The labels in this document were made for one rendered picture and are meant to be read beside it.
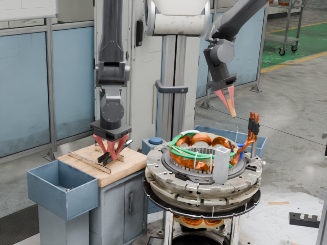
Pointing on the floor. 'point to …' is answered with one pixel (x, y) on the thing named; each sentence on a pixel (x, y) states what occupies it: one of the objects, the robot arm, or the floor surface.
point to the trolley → (286, 27)
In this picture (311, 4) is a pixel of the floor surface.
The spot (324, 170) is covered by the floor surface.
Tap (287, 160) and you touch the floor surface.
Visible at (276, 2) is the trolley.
